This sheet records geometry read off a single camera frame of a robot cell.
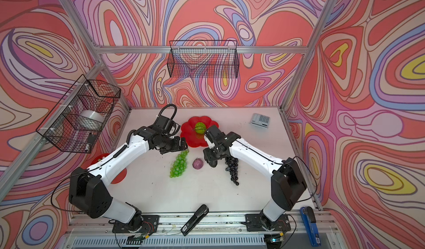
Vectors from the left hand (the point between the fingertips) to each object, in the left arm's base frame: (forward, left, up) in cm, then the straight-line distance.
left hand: (183, 147), depth 83 cm
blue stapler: (-30, -59, -13) cm, 67 cm away
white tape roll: (+2, +38, +18) cm, 42 cm away
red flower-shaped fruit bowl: (+20, -2, -12) cm, 23 cm away
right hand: (-5, -15, -3) cm, 16 cm away
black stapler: (-27, -10, -12) cm, 31 cm away
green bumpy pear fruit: (+19, -7, -8) cm, 22 cm away
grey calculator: (+29, -48, -12) cm, 57 cm away
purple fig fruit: (-4, -7, -11) cm, 13 cm away
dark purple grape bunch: (-4, -26, -9) cm, 28 cm away
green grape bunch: (-4, +3, -11) cm, 12 cm away
